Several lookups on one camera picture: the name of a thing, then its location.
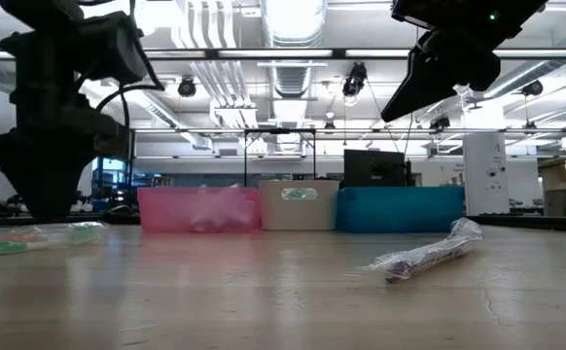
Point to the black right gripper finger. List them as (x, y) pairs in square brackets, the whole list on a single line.
[(426, 87), (402, 90)]

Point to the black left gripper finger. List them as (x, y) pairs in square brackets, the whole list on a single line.
[(64, 187), (32, 187)]

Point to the orange toothbrush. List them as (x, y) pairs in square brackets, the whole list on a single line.
[(25, 238)]

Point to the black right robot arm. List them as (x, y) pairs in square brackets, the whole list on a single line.
[(482, 14)]

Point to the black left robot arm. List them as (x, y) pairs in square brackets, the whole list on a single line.
[(45, 58)]

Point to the black ceiling spotlight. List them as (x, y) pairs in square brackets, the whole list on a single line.
[(439, 122), (186, 88), (532, 87), (353, 82)]

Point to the black metal gantry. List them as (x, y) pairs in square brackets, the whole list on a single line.
[(131, 160)]

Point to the black monitor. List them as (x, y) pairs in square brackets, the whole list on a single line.
[(373, 167)]

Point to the pink plastic bin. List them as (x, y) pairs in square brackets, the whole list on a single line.
[(166, 209)]

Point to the teal plastic bin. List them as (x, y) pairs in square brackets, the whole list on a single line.
[(399, 209)]

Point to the white plastic bin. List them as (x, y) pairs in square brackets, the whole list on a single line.
[(273, 209)]

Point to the white rectangular ceiling duct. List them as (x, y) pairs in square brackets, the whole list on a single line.
[(166, 116)]

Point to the silver round ceiling duct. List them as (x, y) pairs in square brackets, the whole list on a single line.
[(293, 78)]

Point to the black metal frame stand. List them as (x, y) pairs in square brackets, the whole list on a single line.
[(245, 160)]

